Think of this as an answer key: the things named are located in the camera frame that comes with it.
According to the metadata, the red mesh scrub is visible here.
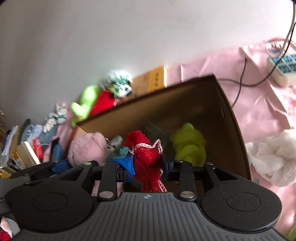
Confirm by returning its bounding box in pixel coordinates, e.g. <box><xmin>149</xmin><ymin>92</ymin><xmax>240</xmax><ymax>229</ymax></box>
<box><xmin>124</xmin><ymin>130</ymin><xmax>168</xmax><ymax>193</ymax></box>

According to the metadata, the red plush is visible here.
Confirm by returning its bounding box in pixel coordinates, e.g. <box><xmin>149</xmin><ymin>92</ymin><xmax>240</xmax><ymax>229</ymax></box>
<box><xmin>89</xmin><ymin>90</ymin><xmax>119</xmax><ymax>116</ymax></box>

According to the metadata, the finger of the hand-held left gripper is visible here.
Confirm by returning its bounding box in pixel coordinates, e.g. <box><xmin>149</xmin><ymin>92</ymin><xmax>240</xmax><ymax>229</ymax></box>
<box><xmin>49</xmin><ymin>137</ymin><xmax>63</xmax><ymax>163</ymax></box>
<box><xmin>10</xmin><ymin>160</ymin><xmax>73</xmax><ymax>179</ymax></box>

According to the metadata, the white power plug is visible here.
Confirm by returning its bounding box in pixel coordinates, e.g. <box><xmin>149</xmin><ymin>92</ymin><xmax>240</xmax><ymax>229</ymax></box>
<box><xmin>266</xmin><ymin>43</ymin><xmax>281</xmax><ymax>56</ymax></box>

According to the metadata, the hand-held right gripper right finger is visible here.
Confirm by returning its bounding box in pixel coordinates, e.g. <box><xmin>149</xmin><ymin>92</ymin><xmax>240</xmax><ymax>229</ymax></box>
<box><xmin>159</xmin><ymin>153</ymin><xmax>241</xmax><ymax>202</ymax></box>

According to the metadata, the brown cardboard box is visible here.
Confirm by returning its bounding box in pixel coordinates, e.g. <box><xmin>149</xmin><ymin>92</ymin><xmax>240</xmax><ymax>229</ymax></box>
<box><xmin>75</xmin><ymin>75</ymin><xmax>252</xmax><ymax>195</ymax></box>

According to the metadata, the red small item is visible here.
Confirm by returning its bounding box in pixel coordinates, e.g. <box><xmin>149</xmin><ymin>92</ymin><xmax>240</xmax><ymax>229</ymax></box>
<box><xmin>32</xmin><ymin>138</ymin><xmax>45</xmax><ymax>160</ymax></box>

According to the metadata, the blue and white packet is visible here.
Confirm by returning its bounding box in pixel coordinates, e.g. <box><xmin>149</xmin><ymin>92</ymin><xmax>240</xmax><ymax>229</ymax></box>
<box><xmin>22</xmin><ymin>124</ymin><xmax>43</xmax><ymax>142</ymax></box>

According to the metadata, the panda plush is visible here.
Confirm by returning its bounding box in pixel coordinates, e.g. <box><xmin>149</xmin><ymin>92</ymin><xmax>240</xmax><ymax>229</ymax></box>
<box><xmin>98</xmin><ymin>70</ymin><xmax>133</xmax><ymax>98</ymax></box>

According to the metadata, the white cable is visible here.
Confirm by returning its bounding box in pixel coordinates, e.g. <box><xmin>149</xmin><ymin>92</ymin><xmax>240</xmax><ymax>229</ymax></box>
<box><xmin>281</xmin><ymin>0</ymin><xmax>296</xmax><ymax>58</ymax></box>

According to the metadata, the white power strip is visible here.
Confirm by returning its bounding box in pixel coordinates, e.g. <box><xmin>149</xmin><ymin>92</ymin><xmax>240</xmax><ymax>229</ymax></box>
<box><xmin>267</xmin><ymin>53</ymin><xmax>296</xmax><ymax>87</ymax></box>

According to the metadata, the yellow-green fuzzy cloth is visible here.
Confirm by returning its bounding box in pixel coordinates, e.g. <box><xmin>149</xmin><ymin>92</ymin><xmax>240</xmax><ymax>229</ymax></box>
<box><xmin>171</xmin><ymin>122</ymin><xmax>207</xmax><ymax>167</ymax></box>

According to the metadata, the black cable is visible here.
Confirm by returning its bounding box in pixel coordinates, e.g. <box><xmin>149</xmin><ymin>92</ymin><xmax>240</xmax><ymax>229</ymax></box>
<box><xmin>216</xmin><ymin>58</ymin><xmax>278</xmax><ymax>108</ymax></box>

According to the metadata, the pink plush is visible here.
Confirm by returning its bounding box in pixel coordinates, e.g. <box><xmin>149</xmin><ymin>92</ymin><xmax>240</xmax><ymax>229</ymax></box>
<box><xmin>68</xmin><ymin>132</ymin><xmax>109</xmax><ymax>167</ymax></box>

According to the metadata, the yellow flat box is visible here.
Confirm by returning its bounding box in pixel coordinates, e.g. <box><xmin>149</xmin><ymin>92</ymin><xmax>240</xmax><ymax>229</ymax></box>
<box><xmin>132</xmin><ymin>65</ymin><xmax>167</xmax><ymax>96</ymax></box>

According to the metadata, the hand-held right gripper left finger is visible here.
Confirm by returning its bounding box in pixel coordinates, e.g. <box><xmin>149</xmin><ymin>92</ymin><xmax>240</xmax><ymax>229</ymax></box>
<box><xmin>57</xmin><ymin>154</ymin><xmax>136</xmax><ymax>202</ymax></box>

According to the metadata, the white towel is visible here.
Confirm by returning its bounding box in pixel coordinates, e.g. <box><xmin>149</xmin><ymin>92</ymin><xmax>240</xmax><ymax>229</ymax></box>
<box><xmin>245</xmin><ymin>128</ymin><xmax>296</xmax><ymax>188</ymax></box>

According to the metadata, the green frog plush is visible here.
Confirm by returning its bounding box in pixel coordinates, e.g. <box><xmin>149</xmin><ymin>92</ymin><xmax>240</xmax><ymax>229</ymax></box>
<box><xmin>70</xmin><ymin>85</ymin><xmax>102</xmax><ymax>127</ymax></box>

